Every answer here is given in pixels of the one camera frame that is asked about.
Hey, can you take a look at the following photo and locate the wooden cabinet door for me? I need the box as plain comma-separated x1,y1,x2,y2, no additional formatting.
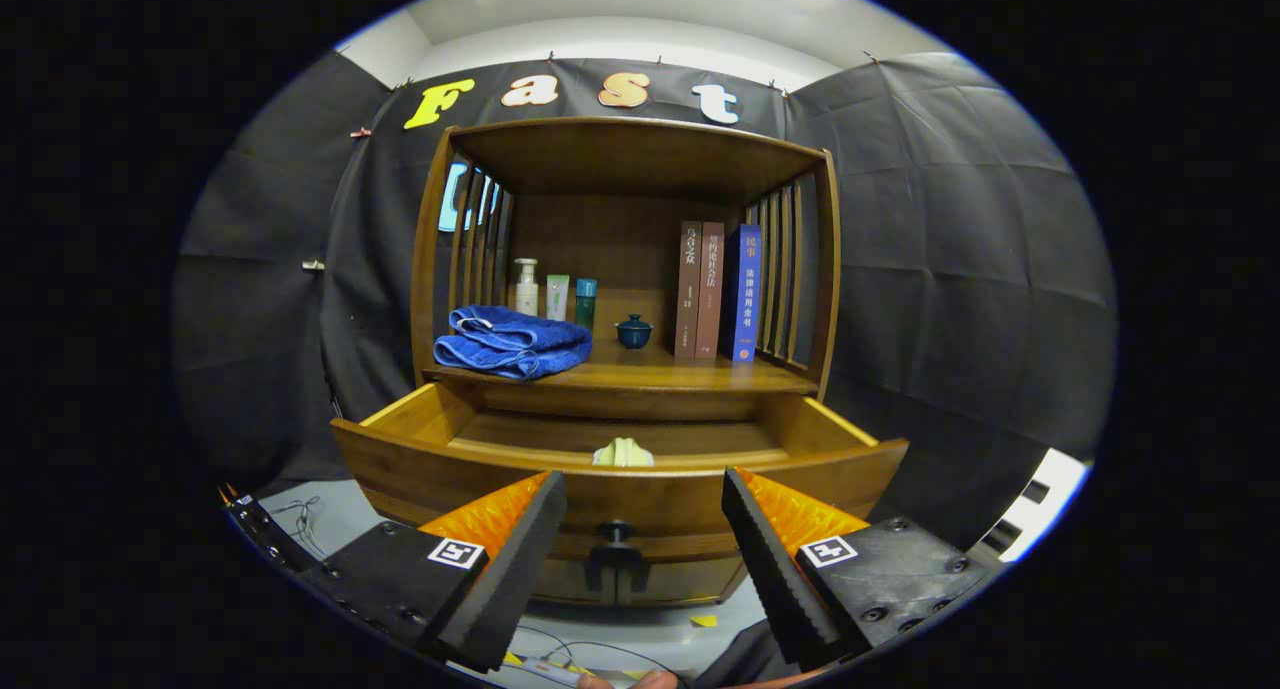
530,559,621,607
615,557,746,607

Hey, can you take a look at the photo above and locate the pale green and white sponge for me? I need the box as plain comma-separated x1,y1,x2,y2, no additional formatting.
592,437,655,468

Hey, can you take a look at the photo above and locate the folded blue towel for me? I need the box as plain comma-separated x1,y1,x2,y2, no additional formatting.
433,304,594,381

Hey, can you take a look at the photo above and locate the black backdrop cloth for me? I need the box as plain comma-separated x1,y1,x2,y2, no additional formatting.
170,51,1118,550

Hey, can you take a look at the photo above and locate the white board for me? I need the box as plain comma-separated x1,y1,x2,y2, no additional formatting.
985,447,1091,562

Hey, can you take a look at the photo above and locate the tangled thin cable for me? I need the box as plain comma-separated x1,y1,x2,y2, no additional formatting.
270,497,326,560

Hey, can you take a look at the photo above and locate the black device with wires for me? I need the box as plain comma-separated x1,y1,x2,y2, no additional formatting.
225,489,301,570

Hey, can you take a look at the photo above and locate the wooden drawer with black knob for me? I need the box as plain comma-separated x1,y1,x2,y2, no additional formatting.
330,379,911,565

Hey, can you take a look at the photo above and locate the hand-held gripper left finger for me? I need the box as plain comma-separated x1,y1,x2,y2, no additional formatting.
300,469,568,673

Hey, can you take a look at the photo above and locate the brown wooden cabinet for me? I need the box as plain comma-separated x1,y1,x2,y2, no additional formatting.
330,117,911,610

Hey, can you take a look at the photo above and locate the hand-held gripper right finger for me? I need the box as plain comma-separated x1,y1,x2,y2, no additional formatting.
720,466,1003,670

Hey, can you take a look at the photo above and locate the reddish brown book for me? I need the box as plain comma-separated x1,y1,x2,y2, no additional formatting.
695,221,726,360

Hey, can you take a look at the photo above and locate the thin black floor cable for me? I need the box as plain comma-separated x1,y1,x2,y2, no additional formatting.
510,624,691,682

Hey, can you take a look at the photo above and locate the wooden countertop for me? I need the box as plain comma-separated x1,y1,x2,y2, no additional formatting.
425,334,821,395

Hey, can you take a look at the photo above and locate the blue book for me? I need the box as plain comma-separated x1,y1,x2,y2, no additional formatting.
722,224,763,363

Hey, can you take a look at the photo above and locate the dark brown book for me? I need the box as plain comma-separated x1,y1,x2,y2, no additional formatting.
674,220,703,359

